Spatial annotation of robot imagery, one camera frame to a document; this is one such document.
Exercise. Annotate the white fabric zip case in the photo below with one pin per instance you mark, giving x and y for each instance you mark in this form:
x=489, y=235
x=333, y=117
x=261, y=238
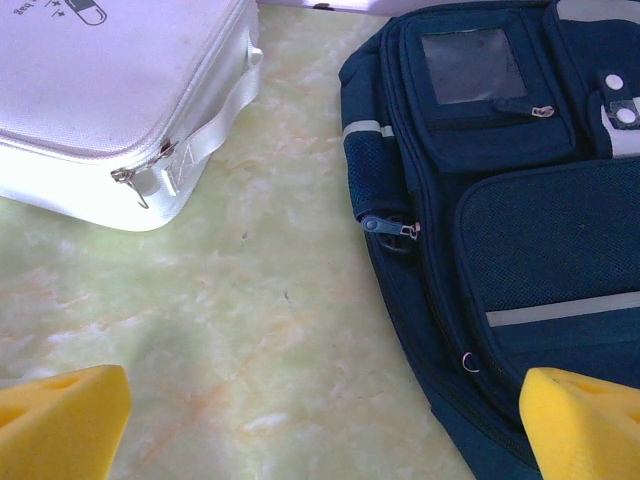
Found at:
x=100, y=90

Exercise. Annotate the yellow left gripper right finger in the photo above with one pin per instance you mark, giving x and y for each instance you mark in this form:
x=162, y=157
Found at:
x=585, y=430

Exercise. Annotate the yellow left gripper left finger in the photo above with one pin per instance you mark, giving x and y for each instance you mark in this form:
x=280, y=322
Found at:
x=60, y=430

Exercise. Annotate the navy blue backpack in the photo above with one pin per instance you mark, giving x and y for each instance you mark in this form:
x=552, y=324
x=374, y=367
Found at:
x=500, y=250

